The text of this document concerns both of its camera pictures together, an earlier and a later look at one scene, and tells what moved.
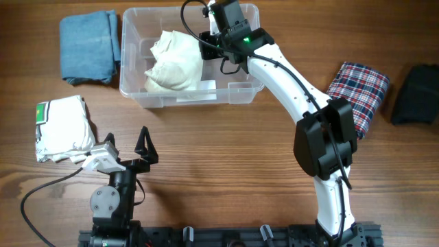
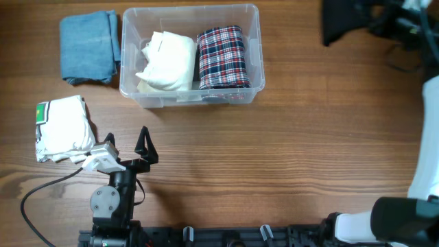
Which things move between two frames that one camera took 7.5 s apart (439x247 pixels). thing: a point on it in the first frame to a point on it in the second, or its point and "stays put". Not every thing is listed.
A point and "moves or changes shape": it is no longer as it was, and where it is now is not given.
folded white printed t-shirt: (63, 130) stays put
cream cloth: (179, 63) moves or changes shape
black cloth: (418, 100) to (339, 16)
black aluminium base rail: (361, 235) stays put
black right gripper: (208, 51) to (381, 25)
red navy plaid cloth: (364, 88) to (222, 61)
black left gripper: (149, 156) stays put
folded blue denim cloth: (90, 48) stays put
